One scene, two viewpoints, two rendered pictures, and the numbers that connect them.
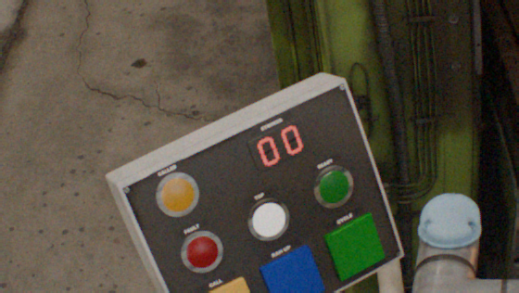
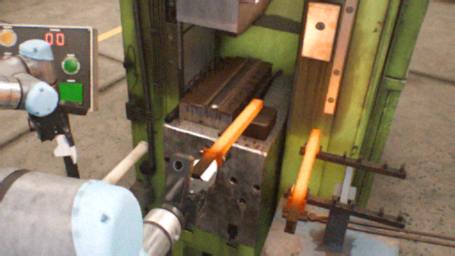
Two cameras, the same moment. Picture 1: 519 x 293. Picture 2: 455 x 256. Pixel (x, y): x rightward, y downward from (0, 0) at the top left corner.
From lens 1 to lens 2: 1.09 m
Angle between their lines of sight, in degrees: 17
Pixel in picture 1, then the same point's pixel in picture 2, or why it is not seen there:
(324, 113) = (77, 36)
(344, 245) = (65, 90)
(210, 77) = not seen: hidden behind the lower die
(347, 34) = (127, 29)
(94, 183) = (126, 123)
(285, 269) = not seen: hidden behind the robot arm
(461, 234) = (27, 50)
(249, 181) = not seen: hidden behind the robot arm
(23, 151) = (111, 103)
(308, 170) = (62, 54)
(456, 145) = (171, 104)
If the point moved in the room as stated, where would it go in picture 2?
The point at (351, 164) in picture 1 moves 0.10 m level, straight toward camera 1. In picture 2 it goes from (82, 60) to (59, 73)
